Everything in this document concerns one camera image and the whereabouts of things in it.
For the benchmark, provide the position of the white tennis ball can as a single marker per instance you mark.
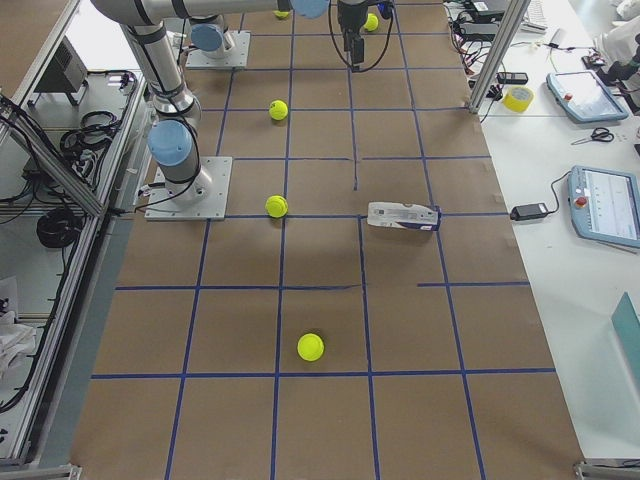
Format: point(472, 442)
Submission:
point(404, 216)

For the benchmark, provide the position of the tennis ball far right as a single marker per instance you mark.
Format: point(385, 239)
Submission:
point(371, 23)

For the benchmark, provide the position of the tennis ball middle grid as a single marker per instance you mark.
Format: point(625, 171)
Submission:
point(278, 110)

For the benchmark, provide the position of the tennis ball near base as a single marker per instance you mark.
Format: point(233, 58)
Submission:
point(276, 206)

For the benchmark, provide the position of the tennis ball front centre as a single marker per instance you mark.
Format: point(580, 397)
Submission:
point(310, 347)

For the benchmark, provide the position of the yellow tape roll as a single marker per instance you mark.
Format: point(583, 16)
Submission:
point(518, 99)

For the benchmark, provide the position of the far teach pendant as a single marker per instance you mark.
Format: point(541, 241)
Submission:
point(584, 97)

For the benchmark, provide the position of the teach pendant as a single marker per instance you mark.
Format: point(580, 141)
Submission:
point(604, 205)
point(584, 97)

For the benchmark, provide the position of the black power adapter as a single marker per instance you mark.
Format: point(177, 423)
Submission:
point(526, 212)

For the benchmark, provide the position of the black scissors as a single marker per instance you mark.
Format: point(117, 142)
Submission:
point(599, 134)

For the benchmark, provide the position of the grey control box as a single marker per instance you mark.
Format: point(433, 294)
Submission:
point(65, 74)

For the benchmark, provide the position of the near teach pendant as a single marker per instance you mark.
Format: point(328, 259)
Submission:
point(604, 205)

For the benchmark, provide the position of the aluminium frame post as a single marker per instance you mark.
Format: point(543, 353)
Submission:
point(508, 28)

